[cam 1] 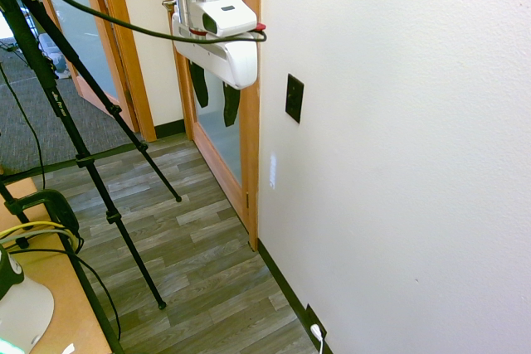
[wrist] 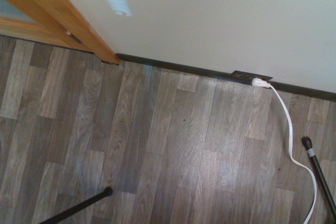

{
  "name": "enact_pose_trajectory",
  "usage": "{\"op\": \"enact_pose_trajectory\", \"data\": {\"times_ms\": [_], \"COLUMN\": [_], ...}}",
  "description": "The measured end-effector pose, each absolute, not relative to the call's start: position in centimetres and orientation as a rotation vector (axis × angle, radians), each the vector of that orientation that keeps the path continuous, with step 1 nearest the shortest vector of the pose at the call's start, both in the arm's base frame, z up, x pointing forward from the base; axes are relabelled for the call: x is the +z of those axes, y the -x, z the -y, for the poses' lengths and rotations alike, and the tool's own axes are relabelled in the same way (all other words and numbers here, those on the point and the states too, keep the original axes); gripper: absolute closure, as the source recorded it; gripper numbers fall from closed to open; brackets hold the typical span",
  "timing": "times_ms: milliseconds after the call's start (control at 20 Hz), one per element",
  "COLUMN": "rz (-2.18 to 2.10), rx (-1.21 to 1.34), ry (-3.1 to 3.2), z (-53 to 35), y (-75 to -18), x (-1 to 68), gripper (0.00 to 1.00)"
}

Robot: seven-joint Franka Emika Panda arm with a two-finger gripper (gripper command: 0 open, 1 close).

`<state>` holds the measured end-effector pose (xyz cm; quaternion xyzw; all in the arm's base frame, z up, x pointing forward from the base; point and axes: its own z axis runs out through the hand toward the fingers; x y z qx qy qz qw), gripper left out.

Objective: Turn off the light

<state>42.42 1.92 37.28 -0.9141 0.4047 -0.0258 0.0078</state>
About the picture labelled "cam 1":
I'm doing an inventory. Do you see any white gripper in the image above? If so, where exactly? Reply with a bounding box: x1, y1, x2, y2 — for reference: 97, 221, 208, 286
171, 12, 259, 128

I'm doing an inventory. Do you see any black light switch plate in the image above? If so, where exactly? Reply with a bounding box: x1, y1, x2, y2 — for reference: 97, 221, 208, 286
285, 73, 305, 124

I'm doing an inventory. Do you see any wooden door frame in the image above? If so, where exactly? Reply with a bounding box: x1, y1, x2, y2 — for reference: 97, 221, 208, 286
101, 0, 158, 143

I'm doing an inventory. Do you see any white plug in outlet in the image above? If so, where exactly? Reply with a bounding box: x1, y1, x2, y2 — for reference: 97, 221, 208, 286
304, 303, 328, 342

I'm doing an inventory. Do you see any wooden glass partition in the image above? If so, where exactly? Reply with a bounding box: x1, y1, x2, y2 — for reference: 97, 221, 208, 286
23, 0, 141, 134

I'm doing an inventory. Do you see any black C-clamp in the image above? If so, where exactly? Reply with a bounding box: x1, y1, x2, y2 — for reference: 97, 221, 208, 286
3, 188, 80, 235

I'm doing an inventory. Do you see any white power plug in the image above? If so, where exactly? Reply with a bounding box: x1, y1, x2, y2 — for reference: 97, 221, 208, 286
309, 323, 326, 354

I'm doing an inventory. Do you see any black camera tripod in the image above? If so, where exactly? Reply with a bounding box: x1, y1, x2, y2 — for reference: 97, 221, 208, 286
0, 0, 183, 354

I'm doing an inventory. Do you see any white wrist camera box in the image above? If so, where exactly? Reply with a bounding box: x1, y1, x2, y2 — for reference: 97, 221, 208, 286
187, 0, 258, 38

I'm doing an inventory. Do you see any grey cable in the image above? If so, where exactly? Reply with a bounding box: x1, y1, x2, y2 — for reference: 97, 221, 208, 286
0, 227, 71, 245

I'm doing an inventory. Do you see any yellow cable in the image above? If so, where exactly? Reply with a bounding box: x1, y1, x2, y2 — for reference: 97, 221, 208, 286
0, 221, 79, 254

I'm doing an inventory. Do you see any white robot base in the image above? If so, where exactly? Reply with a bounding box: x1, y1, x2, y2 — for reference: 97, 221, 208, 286
0, 243, 56, 354

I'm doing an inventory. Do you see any black baseboard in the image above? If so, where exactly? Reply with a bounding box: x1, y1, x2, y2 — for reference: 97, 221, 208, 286
256, 237, 334, 354

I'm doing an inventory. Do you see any wooden glass door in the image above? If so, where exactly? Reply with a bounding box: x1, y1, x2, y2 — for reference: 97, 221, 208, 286
161, 0, 261, 252

